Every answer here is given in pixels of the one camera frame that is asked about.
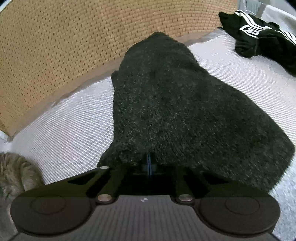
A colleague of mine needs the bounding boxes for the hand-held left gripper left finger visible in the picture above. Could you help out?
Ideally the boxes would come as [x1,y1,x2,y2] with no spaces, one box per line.
[25,162,149,204]

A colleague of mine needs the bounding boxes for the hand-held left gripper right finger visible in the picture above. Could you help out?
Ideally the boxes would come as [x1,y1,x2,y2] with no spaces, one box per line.
[149,162,262,204]

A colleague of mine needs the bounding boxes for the black and grey knit sweater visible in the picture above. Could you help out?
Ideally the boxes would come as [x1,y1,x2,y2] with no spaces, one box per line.
[97,31,296,241]

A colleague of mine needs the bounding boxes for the grey tabby cat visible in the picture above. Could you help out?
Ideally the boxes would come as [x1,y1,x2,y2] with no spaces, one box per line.
[0,152,45,241]

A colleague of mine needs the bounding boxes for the woven tan headboard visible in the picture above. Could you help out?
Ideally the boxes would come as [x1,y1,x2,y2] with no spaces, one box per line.
[0,0,238,137]

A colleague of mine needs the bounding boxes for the black white-striped garment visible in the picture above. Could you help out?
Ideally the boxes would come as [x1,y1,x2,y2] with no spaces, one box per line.
[218,10,296,77]

